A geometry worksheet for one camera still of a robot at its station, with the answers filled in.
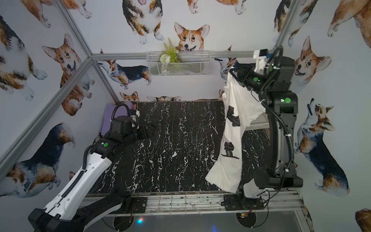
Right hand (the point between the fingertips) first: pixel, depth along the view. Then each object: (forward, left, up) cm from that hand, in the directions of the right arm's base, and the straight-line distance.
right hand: (227, 67), depth 55 cm
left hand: (-5, +36, -29) cm, 46 cm away
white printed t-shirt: (-1, -10, -20) cm, 23 cm away
